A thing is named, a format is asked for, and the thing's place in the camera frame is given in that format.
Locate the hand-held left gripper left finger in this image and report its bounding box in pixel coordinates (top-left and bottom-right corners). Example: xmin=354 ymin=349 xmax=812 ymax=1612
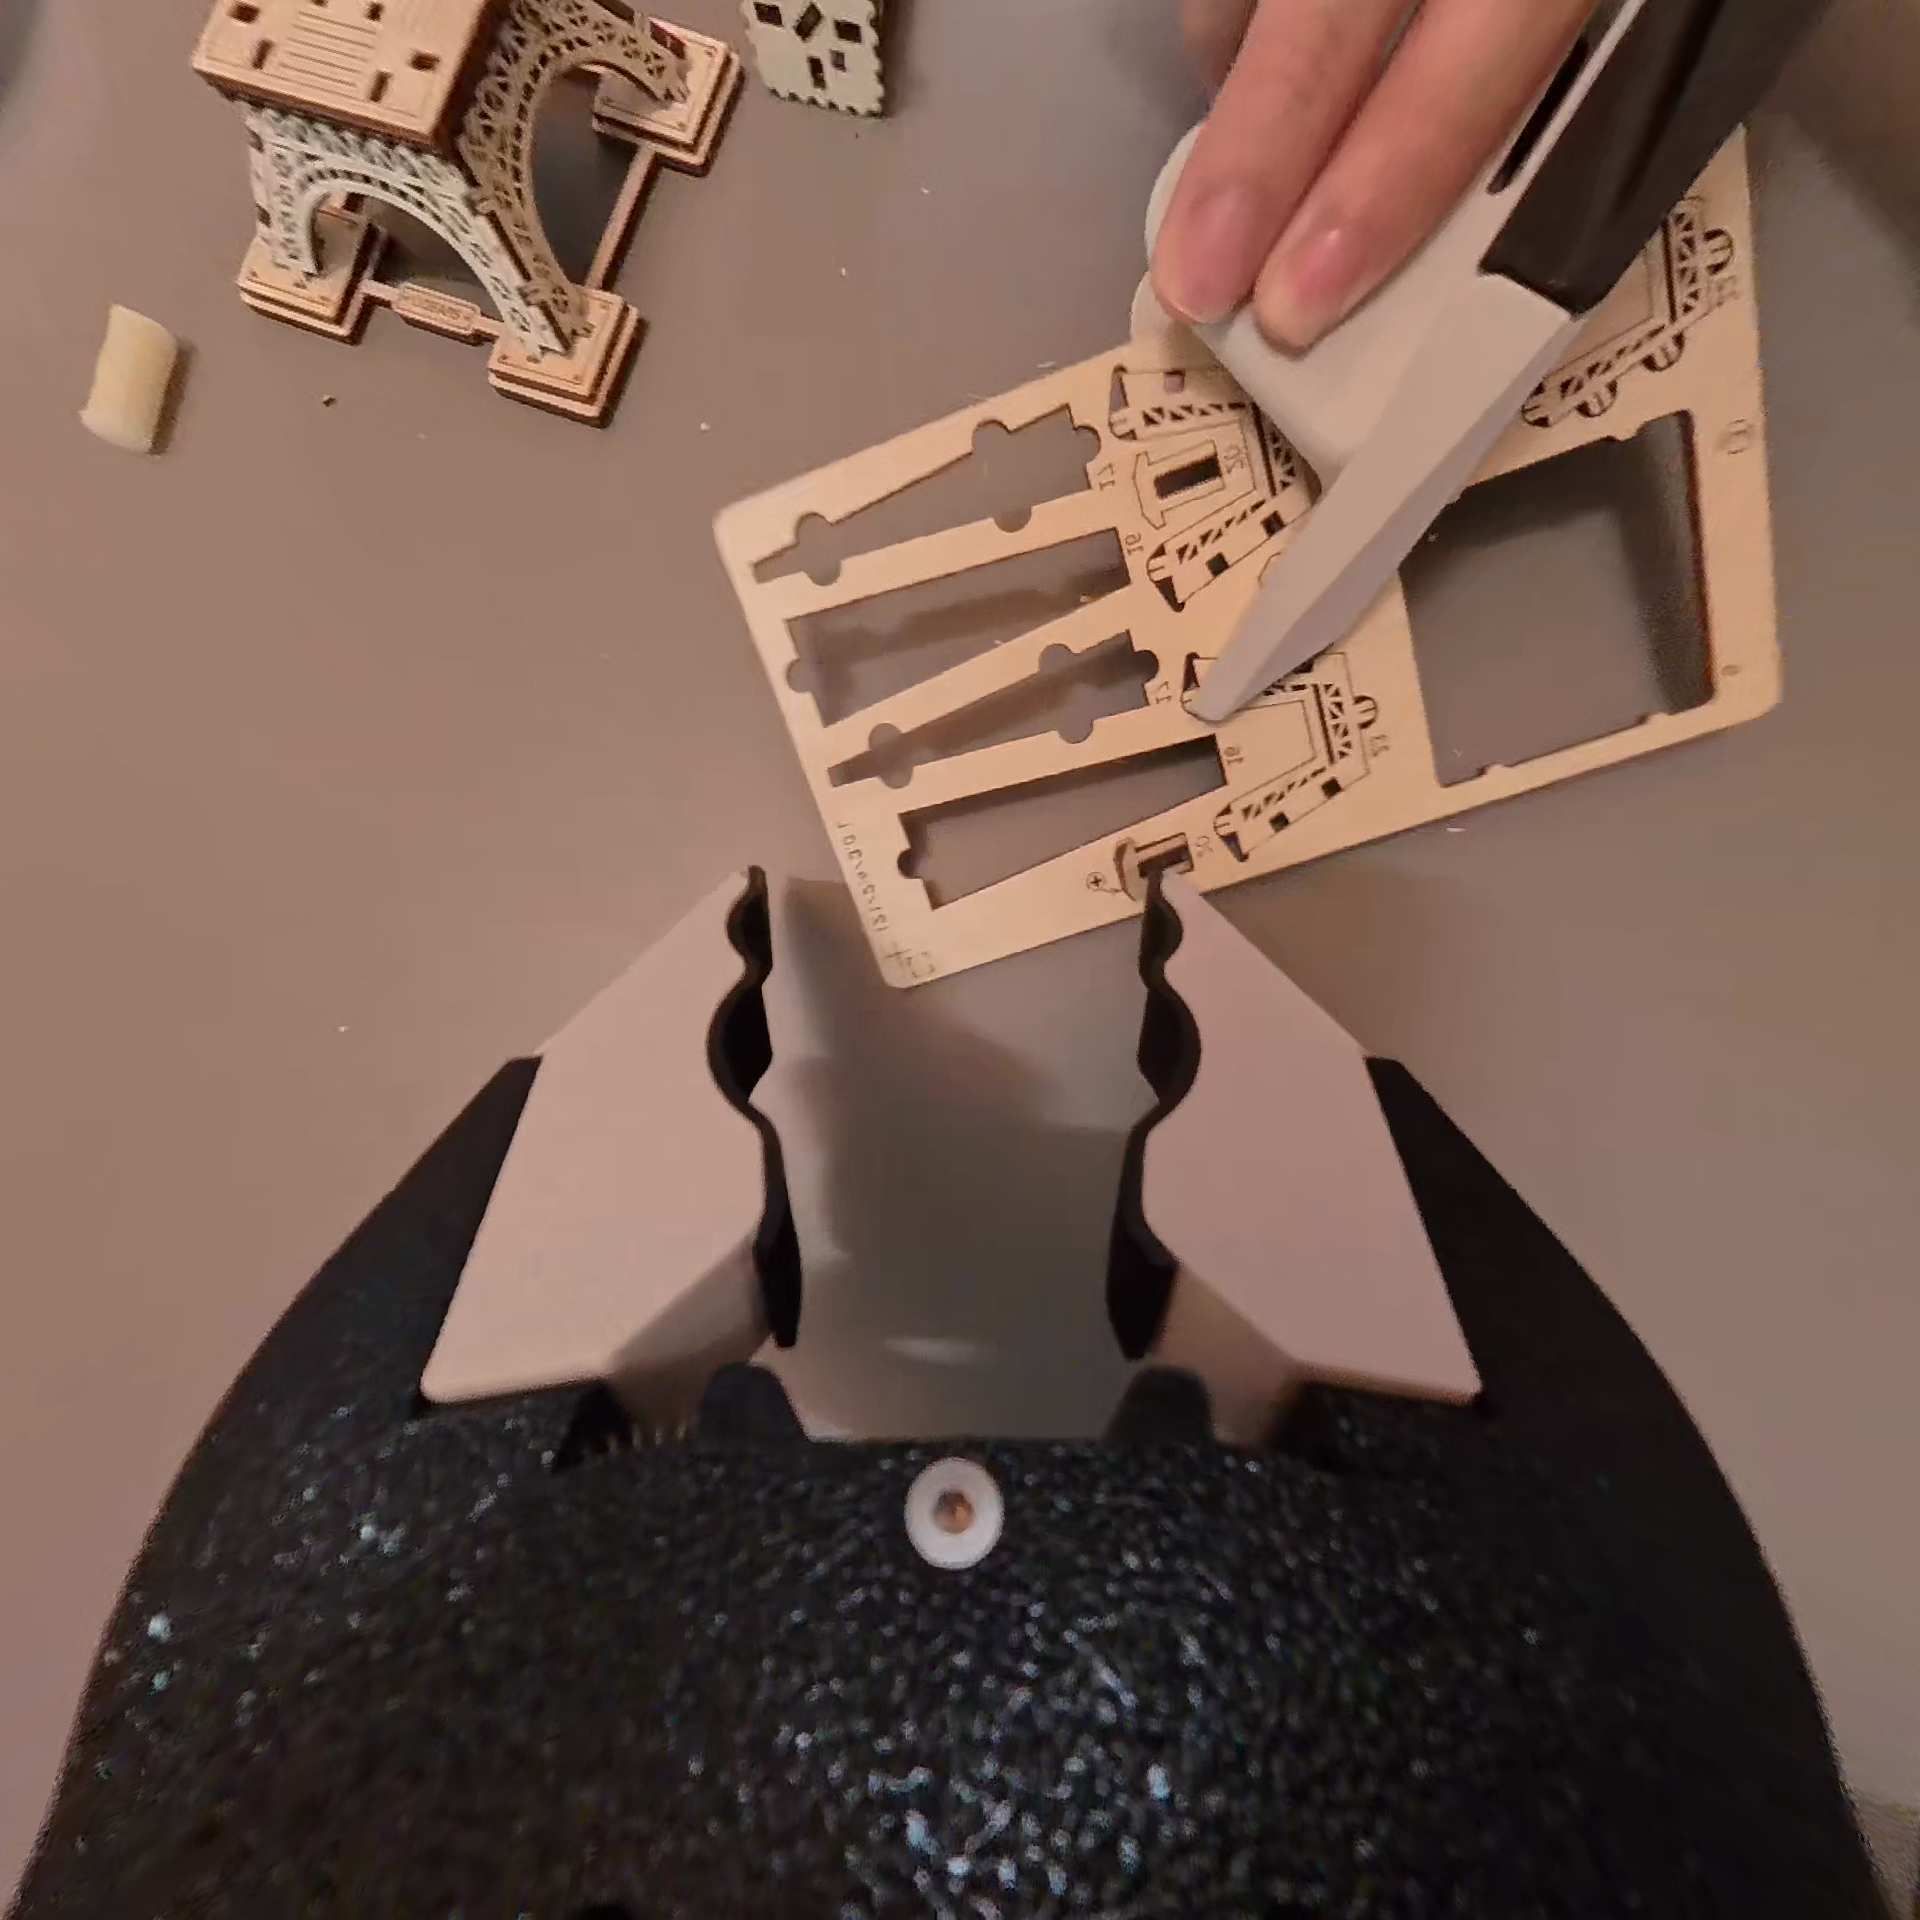
xmin=419 ymin=865 xmax=805 ymax=1424

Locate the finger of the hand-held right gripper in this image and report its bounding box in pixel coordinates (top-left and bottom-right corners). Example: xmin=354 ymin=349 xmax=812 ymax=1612
xmin=1132 ymin=0 xmax=1651 ymax=726

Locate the wooden tower base model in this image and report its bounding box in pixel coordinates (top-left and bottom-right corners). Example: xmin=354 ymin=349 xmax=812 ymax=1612
xmin=192 ymin=0 xmax=743 ymax=430

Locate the person's right hand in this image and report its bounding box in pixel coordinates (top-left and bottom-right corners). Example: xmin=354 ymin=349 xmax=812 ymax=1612
xmin=1146 ymin=0 xmax=1603 ymax=354

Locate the small square wooden puzzle piece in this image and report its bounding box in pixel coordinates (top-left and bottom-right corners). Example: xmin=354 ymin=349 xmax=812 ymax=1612
xmin=737 ymin=0 xmax=889 ymax=119

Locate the wooden puzzle parts sheet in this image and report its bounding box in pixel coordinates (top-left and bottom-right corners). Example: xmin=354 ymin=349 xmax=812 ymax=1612
xmin=711 ymin=125 xmax=1788 ymax=991

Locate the small pale wax cylinder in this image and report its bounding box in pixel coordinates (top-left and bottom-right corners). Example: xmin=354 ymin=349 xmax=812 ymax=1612
xmin=78 ymin=304 xmax=182 ymax=452

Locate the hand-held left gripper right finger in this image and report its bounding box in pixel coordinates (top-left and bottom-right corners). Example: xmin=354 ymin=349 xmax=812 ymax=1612
xmin=1104 ymin=870 xmax=1488 ymax=1445

